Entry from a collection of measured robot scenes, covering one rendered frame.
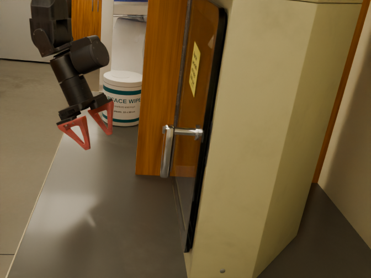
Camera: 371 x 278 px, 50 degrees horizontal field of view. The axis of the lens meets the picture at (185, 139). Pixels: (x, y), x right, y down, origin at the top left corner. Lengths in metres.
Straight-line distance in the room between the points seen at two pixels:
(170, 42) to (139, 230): 0.41
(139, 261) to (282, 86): 0.40
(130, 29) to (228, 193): 1.41
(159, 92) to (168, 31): 0.14
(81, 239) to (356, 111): 0.70
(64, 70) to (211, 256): 0.49
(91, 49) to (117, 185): 0.32
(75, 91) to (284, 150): 0.48
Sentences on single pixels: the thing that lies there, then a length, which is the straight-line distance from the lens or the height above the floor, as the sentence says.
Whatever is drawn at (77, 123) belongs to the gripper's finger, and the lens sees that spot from 0.87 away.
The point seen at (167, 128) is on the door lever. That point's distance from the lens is 0.61.
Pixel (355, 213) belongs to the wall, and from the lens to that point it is 1.05.
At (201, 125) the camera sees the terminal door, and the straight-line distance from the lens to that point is 0.58.
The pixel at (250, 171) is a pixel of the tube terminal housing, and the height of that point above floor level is 1.16.
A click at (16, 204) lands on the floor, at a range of 2.63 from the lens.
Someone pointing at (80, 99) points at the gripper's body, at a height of 1.14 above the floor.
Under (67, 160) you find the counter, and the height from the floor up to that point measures 0.94.
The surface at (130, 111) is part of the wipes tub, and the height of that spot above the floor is 0.99.
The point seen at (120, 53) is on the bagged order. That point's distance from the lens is 1.97.
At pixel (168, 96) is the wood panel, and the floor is 1.15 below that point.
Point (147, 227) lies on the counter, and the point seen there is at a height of 0.94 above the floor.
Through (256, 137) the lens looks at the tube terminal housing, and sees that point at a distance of 0.59.
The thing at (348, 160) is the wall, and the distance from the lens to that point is 1.07.
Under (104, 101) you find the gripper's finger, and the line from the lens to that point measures 0.94.
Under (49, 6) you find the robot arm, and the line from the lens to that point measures 0.89.
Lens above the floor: 1.44
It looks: 24 degrees down
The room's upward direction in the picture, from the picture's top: 7 degrees clockwise
